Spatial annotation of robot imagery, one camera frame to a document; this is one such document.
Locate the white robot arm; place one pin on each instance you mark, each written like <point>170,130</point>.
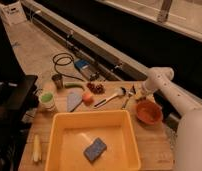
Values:
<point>188,147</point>

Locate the metal cup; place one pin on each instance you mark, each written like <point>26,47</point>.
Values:
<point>58,81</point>

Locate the white cup green inside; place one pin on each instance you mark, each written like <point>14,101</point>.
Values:
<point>47,102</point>

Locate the red grapes bunch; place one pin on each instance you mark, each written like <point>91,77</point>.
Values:
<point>96,88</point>

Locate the orange carrot toy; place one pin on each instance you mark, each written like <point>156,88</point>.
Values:
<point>87,98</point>

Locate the grey spatula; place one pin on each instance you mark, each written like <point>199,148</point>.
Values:
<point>73,101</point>

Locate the metal fork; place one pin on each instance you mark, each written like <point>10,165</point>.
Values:
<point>131,92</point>

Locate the green cucumber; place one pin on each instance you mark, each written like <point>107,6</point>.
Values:
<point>73,85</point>

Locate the yellow plastic tub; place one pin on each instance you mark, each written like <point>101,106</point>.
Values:
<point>72,133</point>

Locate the orange bowl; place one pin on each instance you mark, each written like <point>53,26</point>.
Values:
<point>149,112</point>

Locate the blue sponge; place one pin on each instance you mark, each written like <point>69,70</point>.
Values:
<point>95,150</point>

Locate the yellow corn piece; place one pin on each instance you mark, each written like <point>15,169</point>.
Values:
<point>37,152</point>

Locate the black side furniture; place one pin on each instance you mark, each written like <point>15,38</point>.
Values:
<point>16,97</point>

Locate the white paper bag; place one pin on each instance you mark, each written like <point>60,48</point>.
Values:
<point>13,13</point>

